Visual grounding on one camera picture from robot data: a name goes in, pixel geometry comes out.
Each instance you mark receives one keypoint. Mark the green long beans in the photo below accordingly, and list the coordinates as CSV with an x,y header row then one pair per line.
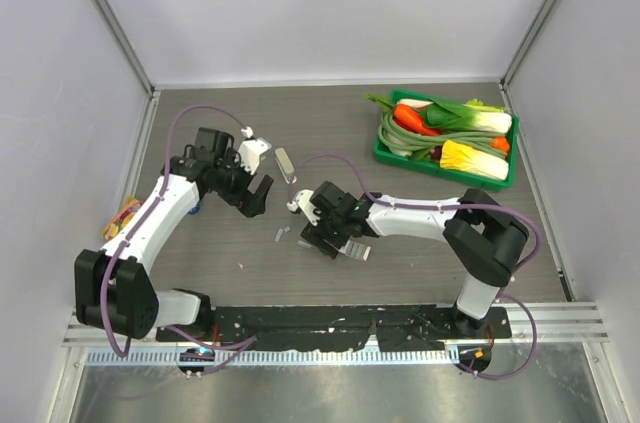
x,y
404,143

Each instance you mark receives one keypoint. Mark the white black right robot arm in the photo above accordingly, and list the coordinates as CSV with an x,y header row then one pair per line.
x,y
487,238

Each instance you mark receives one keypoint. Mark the white radish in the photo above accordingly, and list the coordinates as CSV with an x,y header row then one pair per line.
x,y
414,103

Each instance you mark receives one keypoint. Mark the yellow white napa cabbage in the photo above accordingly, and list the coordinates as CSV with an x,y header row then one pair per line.
x,y
460,157

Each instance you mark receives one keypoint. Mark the orange snack packet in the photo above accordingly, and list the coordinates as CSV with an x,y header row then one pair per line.
x,y
122,218

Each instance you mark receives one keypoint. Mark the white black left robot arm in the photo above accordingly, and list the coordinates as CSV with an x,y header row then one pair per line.
x,y
112,285

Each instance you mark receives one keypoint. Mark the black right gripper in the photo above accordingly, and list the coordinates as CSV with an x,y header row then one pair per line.
x,y
317,234

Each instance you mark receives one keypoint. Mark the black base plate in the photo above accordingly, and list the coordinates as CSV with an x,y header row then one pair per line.
x,y
344,328

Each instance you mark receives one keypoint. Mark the white red staple box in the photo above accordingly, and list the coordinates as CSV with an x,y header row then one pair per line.
x,y
355,250

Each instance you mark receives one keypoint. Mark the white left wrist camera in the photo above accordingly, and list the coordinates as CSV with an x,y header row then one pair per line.
x,y
251,151

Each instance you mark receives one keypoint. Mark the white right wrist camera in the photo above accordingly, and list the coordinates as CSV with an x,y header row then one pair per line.
x,y
301,203

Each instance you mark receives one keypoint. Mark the small orange carrot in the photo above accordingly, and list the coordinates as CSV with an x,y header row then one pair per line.
x,y
501,143

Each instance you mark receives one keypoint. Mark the aluminium front rail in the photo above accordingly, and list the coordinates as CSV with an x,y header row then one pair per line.
x,y
532,324

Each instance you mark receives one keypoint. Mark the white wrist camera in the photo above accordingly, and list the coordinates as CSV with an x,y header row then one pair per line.
x,y
301,203
251,151

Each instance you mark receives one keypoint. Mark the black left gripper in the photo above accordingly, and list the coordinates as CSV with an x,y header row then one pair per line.
x,y
248,203

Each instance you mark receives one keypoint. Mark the green plastic basket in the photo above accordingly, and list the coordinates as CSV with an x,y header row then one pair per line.
x,y
432,168

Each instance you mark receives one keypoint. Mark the green white bok choy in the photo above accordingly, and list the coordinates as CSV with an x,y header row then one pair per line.
x,y
446,116

